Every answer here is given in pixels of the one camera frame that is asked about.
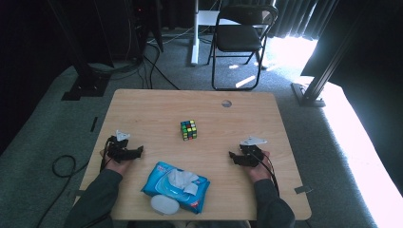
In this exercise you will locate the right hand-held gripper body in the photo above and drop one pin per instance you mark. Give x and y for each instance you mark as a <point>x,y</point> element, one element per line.
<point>252,155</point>

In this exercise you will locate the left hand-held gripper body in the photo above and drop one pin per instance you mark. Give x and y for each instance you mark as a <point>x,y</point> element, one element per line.
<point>118,151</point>

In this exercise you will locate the blue wet wipes pack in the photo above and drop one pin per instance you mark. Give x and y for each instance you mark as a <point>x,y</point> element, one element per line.
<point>158,186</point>

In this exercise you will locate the colourful puzzle cube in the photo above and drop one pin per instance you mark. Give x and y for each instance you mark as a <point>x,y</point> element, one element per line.
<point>188,130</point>

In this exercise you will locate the person's left hand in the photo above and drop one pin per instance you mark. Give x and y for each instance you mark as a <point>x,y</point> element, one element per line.
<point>118,167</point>

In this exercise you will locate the person's right hand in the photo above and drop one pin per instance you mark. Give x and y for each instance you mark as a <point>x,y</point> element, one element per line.
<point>261,172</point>

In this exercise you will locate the black tape strip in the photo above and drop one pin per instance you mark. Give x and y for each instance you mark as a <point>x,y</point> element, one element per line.
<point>93,124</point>

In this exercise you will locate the grey tape piece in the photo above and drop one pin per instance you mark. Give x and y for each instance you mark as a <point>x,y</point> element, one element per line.
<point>303,189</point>
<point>81,193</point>

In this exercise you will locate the black aluminium stand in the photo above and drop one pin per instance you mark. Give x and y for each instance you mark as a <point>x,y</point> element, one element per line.
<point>312,95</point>

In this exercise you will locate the black folding chair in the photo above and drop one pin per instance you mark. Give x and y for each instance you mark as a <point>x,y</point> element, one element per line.
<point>237,38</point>

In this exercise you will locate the dark equipment cabinet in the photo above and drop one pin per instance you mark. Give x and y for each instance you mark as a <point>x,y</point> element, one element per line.
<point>126,28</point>

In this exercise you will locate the dark pleated curtain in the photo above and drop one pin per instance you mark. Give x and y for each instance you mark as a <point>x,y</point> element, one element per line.
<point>297,15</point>

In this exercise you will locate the black curtain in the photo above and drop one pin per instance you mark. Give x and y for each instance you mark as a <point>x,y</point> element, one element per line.
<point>374,63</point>

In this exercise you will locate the black stand with base plate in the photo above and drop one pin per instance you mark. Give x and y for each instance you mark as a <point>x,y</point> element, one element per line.
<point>85,85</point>

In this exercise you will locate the white desk frame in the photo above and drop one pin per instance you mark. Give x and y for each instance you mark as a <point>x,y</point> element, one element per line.
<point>195,38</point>

